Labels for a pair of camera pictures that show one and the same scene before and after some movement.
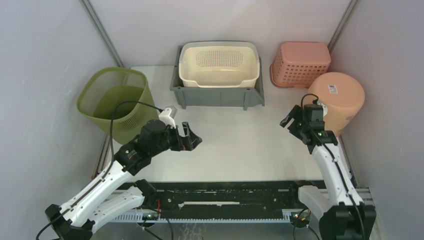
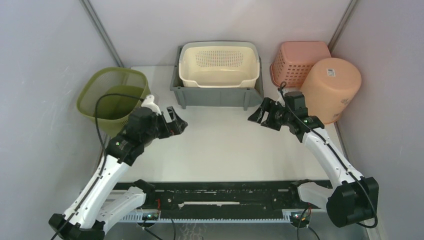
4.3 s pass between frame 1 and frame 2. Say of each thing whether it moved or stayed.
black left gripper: moved
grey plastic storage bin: stayed
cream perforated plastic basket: stayed
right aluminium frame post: stayed
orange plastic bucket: moved
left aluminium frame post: stayed
